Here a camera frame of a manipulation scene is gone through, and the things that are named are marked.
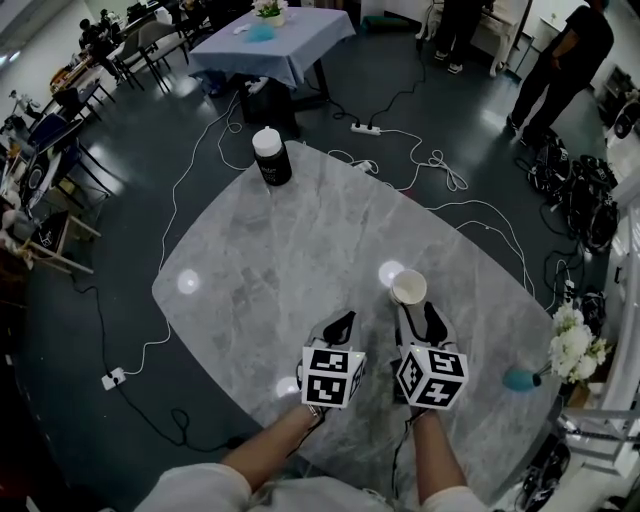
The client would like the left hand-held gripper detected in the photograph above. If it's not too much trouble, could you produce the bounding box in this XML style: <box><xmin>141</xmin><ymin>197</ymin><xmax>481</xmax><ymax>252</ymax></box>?
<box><xmin>297</xmin><ymin>310</ymin><xmax>369</xmax><ymax>410</ymax></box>

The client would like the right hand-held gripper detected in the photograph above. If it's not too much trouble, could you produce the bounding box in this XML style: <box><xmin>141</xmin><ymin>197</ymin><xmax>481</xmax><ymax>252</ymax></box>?
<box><xmin>390</xmin><ymin>289</ymin><xmax>470</xmax><ymax>412</ymax></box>

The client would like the short white cup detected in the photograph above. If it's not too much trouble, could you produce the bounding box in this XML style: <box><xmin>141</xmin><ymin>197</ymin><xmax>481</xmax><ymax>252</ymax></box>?
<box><xmin>389</xmin><ymin>268</ymin><xmax>429</xmax><ymax>306</ymax></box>

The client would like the person's right forearm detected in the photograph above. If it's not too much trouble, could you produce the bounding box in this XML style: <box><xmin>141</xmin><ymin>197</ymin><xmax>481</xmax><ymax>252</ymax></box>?
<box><xmin>410</xmin><ymin>407</ymin><xmax>469</xmax><ymax>506</ymax></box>

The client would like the person's left forearm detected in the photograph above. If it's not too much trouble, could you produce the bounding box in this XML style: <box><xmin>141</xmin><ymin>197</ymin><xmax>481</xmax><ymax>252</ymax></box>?
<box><xmin>219</xmin><ymin>404</ymin><xmax>324</xmax><ymax>494</ymax></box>

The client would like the white artificial flower bouquet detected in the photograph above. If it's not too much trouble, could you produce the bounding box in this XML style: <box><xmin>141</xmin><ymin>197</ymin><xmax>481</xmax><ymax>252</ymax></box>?
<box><xmin>548</xmin><ymin>302</ymin><xmax>615</xmax><ymax>386</ymax></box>

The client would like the black bag with white print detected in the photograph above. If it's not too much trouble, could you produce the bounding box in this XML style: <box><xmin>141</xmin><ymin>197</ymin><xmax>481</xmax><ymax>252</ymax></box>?
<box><xmin>519</xmin><ymin>439</ymin><xmax>571</xmax><ymax>512</ymax></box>
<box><xmin>577</xmin><ymin>290</ymin><xmax>609</xmax><ymax>341</ymax></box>
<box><xmin>569</xmin><ymin>154</ymin><xmax>619</xmax><ymax>201</ymax></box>
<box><xmin>569</xmin><ymin>194</ymin><xmax>621</xmax><ymax>254</ymax></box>
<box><xmin>514</xmin><ymin>134</ymin><xmax>571</xmax><ymax>204</ymax></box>

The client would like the black bottle with white cap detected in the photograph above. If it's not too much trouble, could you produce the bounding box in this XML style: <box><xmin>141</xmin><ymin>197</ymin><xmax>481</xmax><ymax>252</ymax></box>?
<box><xmin>251</xmin><ymin>126</ymin><xmax>294</xmax><ymax>188</ymax></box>

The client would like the white metal shelving rack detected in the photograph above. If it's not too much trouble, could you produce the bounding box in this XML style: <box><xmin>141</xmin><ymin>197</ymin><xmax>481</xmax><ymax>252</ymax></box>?
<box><xmin>552</xmin><ymin>99</ymin><xmax>640</xmax><ymax>471</ymax></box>

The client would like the black square table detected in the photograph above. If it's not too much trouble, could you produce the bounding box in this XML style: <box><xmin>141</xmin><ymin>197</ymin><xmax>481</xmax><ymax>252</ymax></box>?
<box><xmin>238</xmin><ymin>59</ymin><xmax>332</xmax><ymax>140</ymax></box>

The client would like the teal broom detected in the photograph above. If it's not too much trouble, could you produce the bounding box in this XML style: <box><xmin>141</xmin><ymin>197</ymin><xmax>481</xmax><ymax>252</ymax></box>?
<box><xmin>502</xmin><ymin>29</ymin><xmax>534</xmax><ymax>81</ymax></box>

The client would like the light wooden chair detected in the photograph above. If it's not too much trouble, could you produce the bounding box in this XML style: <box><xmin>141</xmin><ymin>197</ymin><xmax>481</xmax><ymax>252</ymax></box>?
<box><xmin>22</xmin><ymin>209</ymin><xmax>101</xmax><ymax>276</ymax></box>

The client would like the blue tablecloth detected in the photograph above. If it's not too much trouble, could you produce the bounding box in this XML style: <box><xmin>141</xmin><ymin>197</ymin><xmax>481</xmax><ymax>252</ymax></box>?
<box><xmin>188</xmin><ymin>5</ymin><xmax>357</xmax><ymax>91</ymax></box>

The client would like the white ornate console table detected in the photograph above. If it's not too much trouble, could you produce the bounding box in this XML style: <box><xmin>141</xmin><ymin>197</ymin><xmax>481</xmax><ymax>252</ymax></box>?
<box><xmin>417</xmin><ymin>0</ymin><xmax>526</xmax><ymax>79</ymax></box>

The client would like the green rolled mat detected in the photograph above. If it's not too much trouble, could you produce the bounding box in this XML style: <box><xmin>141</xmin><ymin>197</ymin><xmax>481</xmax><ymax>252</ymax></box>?
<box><xmin>362</xmin><ymin>15</ymin><xmax>416</xmax><ymax>35</ymax></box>

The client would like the black tote bag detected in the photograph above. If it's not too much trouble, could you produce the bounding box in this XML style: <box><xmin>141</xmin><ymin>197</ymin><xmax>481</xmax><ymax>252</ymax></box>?
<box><xmin>29</xmin><ymin>209</ymin><xmax>71</xmax><ymax>256</ymax></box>

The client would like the white pot with flowers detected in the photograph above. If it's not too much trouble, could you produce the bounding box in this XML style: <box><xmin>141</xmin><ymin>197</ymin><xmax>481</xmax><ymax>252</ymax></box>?
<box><xmin>251</xmin><ymin>0</ymin><xmax>290</xmax><ymax>27</ymax></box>

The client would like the black case with white outline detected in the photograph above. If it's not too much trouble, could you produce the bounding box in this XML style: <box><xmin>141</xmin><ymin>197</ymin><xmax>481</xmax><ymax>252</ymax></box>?
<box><xmin>22</xmin><ymin>159</ymin><xmax>51</xmax><ymax>196</ymax></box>

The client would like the dark blue chair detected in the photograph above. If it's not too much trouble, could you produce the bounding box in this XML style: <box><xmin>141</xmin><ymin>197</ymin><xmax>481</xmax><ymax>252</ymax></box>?
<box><xmin>27</xmin><ymin>112</ymin><xmax>84</xmax><ymax>156</ymax></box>

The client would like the grey upholstered chair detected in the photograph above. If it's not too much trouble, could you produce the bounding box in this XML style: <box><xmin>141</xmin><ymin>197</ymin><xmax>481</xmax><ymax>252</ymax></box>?
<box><xmin>137</xmin><ymin>19</ymin><xmax>191</xmax><ymax>94</ymax></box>
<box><xmin>113</xmin><ymin>34</ymin><xmax>146</xmax><ymax>91</ymax></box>

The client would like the cluttered wooden side table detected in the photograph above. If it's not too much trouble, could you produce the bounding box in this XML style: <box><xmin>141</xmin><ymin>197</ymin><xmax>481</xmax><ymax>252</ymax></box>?
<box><xmin>49</xmin><ymin>52</ymin><xmax>101</xmax><ymax>94</ymax></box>

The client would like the looped black power cable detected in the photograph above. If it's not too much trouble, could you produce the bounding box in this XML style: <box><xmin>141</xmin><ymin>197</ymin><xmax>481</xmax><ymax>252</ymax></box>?
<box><xmin>115</xmin><ymin>387</ymin><xmax>247</xmax><ymax>452</ymax></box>

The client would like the tangled white cable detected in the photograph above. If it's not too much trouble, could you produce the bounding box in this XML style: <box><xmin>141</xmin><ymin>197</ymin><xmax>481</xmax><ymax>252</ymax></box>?
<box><xmin>380</xmin><ymin>128</ymin><xmax>536</xmax><ymax>301</ymax></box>

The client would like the long white power cable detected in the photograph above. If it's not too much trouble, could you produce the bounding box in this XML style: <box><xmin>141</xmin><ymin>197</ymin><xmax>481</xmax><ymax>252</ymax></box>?
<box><xmin>123</xmin><ymin>89</ymin><xmax>251</xmax><ymax>376</ymax></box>

